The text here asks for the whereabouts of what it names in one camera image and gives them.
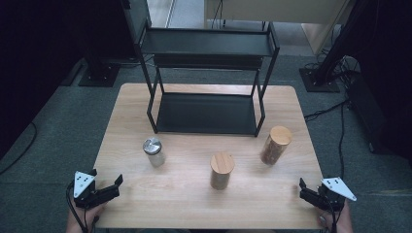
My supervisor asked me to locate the black box on floor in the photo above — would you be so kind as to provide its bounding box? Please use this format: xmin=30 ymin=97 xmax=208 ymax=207
xmin=347 ymin=72 xmax=412 ymax=160

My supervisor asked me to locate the person's right hand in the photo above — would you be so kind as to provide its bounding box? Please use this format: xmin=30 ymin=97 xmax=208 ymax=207
xmin=315 ymin=200 xmax=356 ymax=233

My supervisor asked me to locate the tangle of black cables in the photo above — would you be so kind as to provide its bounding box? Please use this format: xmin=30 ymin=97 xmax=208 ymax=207
xmin=304 ymin=48 xmax=361 ymax=85

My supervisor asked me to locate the hand-held gripper black cable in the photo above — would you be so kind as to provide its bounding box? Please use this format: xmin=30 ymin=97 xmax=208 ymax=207
xmin=325 ymin=193 xmax=340 ymax=233
xmin=65 ymin=180 xmax=91 ymax=233

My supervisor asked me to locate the silver metal canister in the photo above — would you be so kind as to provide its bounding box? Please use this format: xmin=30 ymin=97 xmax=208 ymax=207
xmin=142 ymin=137 xmax=167 ymax=168

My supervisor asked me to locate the black stand with square base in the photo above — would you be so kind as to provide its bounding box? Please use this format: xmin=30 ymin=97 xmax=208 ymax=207
xmin=298 ymin=0 xmax=363 ymax=94
xmin=78 ymin=48 xmax=121 ymax=88

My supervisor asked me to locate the tall jar with wooden lid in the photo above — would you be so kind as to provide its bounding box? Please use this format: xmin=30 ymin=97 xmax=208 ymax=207
xmin=259 ymin=125 xmax=293 ymax=166

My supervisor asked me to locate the light wooden cabinet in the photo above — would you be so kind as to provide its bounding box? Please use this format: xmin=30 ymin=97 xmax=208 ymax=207
xmin=300 ymin=13 xmax=349 ymax=56

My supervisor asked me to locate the black floor cable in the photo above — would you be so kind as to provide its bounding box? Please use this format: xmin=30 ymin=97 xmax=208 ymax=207
xmin=337 ymin=102 xmax=346 ymax=180
xmin=303 ymin=98 xmax=352 ymax=123
xmin=0 ymin=121 xmax=38 ymax=176

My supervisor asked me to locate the right hand-held gripper black cable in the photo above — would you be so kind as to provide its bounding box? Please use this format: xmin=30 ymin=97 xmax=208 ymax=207
xmin=325 ymin=193 xmax=340 ymax=233

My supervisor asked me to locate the dark curtain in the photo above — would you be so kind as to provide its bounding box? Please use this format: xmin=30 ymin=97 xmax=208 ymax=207
xmin=0 ymin=0 xmax=137 ymax=160

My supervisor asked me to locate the black metal shelf rack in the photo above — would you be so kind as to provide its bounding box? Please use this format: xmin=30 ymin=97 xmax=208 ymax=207
xmin=133 ymin=20 xmax=282 ymax=138

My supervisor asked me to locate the short jar with wooden lid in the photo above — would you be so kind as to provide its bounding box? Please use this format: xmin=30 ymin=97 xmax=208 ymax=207
xmin=209 ymin=151 xmax=236 ymax=191

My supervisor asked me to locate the left hand-held gripper black cable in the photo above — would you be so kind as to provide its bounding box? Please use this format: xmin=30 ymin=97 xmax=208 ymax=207
xmin=65 ymin=180 xmax=91 ymax=233

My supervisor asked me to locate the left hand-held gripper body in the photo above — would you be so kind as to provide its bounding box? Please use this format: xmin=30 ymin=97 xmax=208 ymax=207
xmin=73 ymin=170 xmax=120 ymax=210

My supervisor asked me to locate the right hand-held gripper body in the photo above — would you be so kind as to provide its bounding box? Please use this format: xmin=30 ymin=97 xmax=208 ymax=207
xmin=299 ymin=176 xmax=358 ymax=213

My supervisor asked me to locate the person's left hand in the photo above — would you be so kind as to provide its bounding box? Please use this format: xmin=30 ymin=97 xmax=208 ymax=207
xmin=65 ymin=203 xmax=108 ymax=233

